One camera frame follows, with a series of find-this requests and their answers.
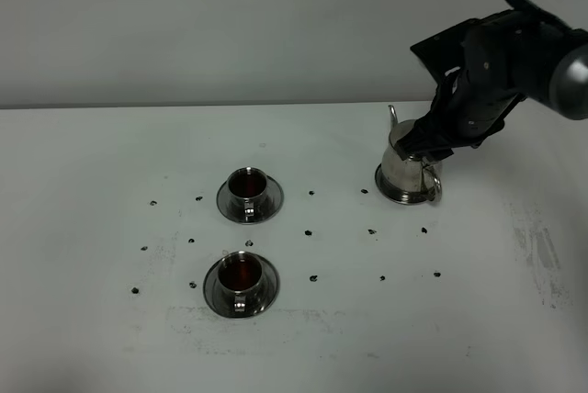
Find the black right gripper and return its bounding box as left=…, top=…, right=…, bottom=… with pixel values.
left=395, top=22, right=560, bottom=163

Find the stainless steel teapot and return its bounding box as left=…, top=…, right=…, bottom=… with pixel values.
left=380, top=105, right=442, bottom=191

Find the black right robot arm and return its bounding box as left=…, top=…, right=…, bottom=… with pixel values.
left=394, top=23, right=587, bottom=163

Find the far stainless steel teacup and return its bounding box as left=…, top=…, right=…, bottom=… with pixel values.
left=227, top=166, right=268, bottom=218

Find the stainless steel teacup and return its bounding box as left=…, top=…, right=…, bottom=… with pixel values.
left=227, top=166, right=268, bottom=218
left=217, top=252, right=264, bottom=317

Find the far stainless steel saucer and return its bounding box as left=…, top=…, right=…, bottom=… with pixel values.
left=216, top=176, right=284, bottom=224

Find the stainless steel saucer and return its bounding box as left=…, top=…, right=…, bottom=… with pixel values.
left=203, top=253, right=280, bottom=319
left=216, top=176, right=284, bottom=224

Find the near stainless steel teacup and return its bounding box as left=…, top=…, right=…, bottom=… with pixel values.
left=217, top=252, right=264, bottom=317

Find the near stainless steel saucer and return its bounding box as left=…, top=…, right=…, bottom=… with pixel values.
left=203, top=253, right=280, bottom=319

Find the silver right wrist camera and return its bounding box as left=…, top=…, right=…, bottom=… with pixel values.
left=410, top=18, right=481, bottom=84

